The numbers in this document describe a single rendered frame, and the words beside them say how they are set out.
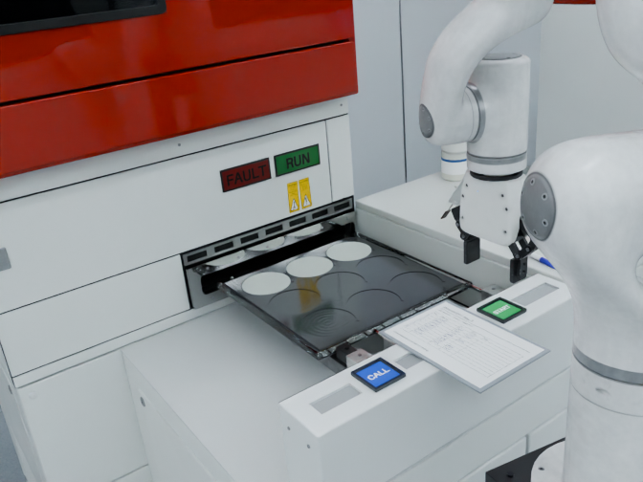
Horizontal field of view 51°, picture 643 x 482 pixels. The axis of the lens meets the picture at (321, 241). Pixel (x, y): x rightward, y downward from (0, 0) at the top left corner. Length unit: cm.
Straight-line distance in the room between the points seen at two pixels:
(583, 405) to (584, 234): 22
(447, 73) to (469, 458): 60
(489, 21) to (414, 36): 281
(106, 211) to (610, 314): 92
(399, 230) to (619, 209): 92
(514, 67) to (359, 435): 53
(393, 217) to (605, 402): 85
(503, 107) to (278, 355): 64
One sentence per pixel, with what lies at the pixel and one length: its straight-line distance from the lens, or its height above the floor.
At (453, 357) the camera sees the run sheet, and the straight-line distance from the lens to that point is 101.
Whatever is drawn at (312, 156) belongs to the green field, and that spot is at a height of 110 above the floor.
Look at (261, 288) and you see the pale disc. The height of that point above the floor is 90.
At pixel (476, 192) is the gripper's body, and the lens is 101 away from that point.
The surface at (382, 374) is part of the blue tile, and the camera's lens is 97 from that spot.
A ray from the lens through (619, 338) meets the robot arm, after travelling 71.
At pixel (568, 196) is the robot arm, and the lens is 62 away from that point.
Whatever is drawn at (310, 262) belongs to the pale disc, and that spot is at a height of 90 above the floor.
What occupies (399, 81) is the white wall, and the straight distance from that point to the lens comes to 365.
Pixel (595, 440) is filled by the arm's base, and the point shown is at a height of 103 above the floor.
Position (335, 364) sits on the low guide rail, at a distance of 122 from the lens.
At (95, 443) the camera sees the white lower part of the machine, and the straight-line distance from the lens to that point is 151.
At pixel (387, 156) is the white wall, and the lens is 367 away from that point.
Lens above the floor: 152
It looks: 24 degrees down
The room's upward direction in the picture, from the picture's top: 5 degrees counter-clockwise
